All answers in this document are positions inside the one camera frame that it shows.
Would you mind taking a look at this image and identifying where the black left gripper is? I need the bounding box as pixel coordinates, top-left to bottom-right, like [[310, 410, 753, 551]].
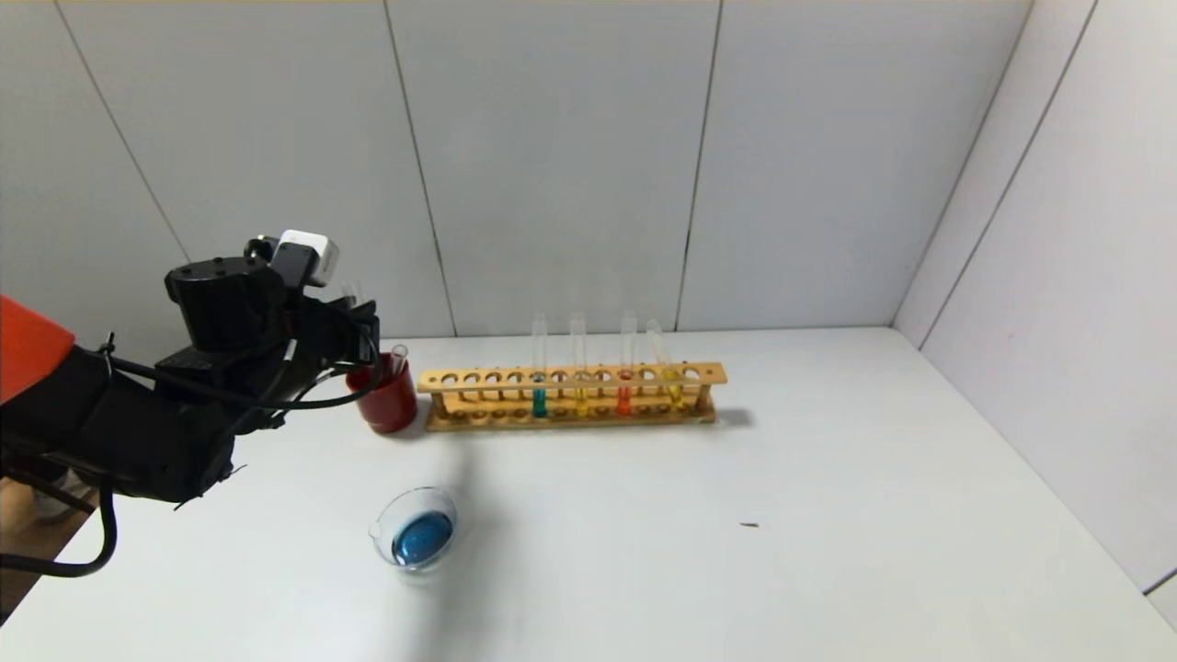
[[308, 299, 381, 363]]

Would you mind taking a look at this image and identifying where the yellow liquid glass test tube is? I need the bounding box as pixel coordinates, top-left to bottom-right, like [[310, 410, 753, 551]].
[[645, 318, 687, 410], [569, 311, 590, 417]]

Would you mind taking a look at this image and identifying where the wooden test tube rack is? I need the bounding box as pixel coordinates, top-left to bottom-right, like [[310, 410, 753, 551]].
[[417, 362, 728, 433]]

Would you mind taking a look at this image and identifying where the dark red plastic cup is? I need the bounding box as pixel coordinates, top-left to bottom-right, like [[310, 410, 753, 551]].
[[347, 354, 420, 435]]

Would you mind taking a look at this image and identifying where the clear glass beaker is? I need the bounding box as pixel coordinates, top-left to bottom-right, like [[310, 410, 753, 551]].
[[369, 485, 472, 578]]

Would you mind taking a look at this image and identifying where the grey sneaker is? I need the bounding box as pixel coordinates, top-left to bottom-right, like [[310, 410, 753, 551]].
[[32, 474, 97, 527]]

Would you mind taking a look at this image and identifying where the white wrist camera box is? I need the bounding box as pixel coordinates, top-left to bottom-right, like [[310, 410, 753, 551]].
[[274, 229, 340, 288]]

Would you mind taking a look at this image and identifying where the thin black looped cable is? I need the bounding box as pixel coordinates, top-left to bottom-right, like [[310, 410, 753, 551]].
[[99, 317, 383, 412]]

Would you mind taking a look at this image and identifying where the thick black hanging cable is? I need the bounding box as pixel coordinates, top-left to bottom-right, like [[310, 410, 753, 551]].
[[0, 485, 119, 578]]

